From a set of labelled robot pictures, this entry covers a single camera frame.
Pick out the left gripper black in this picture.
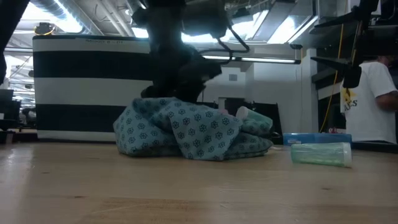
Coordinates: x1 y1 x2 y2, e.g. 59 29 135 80
132 0 223 103

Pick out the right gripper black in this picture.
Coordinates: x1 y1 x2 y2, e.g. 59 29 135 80
310 0 398 90

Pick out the teal flower-patterned cloth pouch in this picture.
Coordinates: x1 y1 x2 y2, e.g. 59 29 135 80
113 96 274 162

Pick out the clear green ribbed bottle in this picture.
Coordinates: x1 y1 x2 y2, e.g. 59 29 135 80
290 142 353 168

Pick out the person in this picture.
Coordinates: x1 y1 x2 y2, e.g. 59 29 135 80
340 55 398 145

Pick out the long fluorescent ceiling light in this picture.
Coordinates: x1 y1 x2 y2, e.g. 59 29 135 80
201 55 302 65

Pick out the green bottle with white cap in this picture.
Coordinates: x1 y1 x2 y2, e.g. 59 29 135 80
235 106 274 130

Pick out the black and white striped bin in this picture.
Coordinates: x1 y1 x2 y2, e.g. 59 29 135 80
32 34 154 143

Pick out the blue first aid box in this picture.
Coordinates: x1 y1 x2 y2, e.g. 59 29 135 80
282 133 353 147

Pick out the dark desk equipment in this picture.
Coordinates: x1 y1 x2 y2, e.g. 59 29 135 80
0 89 22 144

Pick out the yellow hanging cable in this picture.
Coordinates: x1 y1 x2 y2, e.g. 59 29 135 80
318 23 345 134

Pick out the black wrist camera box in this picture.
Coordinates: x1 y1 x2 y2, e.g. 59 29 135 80
183 0 231 39

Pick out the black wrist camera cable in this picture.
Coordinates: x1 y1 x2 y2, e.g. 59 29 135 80
198 26 251 65

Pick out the silver ceiling duct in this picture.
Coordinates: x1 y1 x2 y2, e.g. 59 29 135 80
29 0 105 35

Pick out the black device with yellow ring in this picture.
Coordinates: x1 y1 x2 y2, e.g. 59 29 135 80
34 22 57 36

